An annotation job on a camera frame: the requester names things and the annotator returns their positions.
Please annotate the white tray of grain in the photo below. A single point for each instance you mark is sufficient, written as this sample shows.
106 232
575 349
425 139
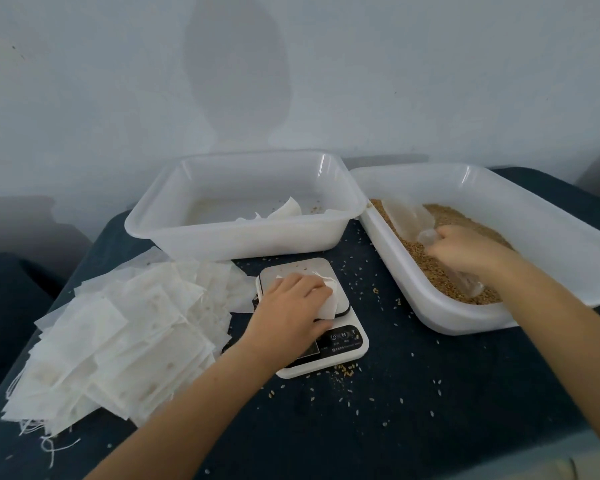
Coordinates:
430 313

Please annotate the white plastic tub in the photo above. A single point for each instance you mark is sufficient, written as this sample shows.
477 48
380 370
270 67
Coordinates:
230 235

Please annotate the white mesh bag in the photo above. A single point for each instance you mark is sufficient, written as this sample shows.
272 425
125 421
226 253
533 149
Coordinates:
332 295
250 217

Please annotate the pile of white bags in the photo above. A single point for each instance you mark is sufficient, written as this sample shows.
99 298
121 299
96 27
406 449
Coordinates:
120 335

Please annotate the white digital kitchen scale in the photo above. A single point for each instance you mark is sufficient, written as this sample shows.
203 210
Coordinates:
345 345

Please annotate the clear plastic scoop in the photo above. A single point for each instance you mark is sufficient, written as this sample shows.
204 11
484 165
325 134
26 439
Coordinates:
405 220

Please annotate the person's right hand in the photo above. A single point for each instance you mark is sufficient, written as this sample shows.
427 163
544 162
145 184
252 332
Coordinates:
470 250

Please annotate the person's left hand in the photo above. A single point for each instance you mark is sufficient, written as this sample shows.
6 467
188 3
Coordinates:
280 320

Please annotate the person's left forearm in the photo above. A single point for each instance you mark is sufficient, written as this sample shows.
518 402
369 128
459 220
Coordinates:
180 425

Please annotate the brown grain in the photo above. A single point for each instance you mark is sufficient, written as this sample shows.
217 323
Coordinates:
430 270

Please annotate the person's right forearm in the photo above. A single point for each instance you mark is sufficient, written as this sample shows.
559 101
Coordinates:
570 335

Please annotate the dark blue tablecloth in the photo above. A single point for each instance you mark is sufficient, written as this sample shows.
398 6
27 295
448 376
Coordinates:
10 315
420 405

